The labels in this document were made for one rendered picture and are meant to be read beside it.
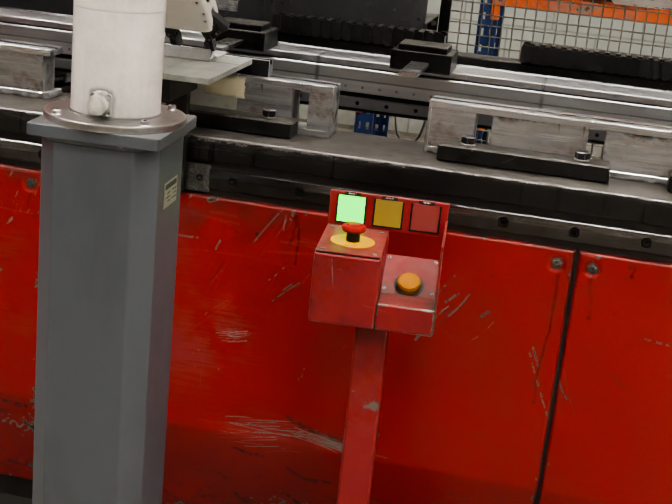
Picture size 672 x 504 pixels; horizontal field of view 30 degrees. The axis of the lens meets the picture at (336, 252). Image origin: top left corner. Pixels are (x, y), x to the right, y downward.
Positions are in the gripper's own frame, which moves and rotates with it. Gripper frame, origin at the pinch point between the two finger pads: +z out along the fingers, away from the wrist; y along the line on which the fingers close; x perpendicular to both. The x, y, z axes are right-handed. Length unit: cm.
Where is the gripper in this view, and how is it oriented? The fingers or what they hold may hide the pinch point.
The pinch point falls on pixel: (193, 43)
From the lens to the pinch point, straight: 230.0
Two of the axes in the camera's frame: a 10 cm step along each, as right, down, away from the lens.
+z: 0.6, 5.4, 8.4
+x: -2.2, 8.3, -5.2
